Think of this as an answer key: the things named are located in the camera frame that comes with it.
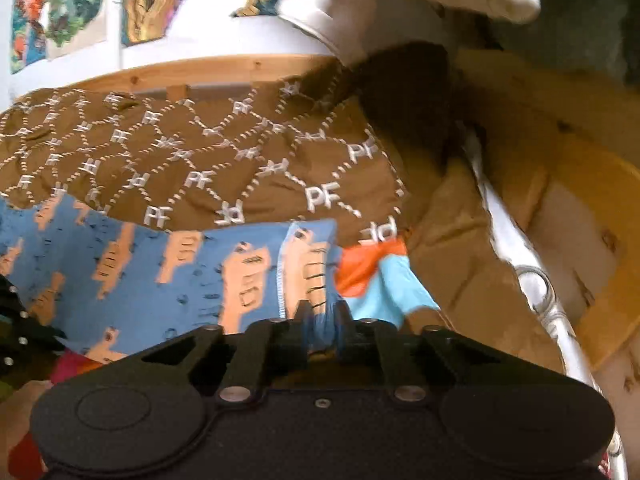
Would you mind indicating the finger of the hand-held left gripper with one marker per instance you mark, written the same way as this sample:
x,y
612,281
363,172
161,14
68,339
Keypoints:
x,y
20,327

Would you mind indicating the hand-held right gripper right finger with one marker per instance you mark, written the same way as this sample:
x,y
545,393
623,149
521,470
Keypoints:
x,y
345,331

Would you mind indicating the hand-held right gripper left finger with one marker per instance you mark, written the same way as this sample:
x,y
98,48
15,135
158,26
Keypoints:
x,y
296,331

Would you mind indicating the blue pants with orange print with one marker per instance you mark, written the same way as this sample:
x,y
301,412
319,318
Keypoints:
x,y
150,265

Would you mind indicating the orange and light blue sheet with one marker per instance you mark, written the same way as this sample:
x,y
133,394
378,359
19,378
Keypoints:
x,y
370,270

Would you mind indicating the brown patterned blanket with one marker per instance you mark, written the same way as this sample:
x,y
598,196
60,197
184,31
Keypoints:
x,y
280,195

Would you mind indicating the wooden bed frame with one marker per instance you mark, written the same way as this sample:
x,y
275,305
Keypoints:
x,y
530,105

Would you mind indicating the wall poster with orange-haired figure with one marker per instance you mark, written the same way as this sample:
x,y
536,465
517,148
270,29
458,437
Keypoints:
x,y
27,15

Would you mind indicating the wall poster with blonde figure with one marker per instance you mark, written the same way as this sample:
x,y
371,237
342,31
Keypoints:
x,y
75,5

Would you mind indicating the wall poster with colourful swirls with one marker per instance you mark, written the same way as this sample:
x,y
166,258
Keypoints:
x,y
150,5

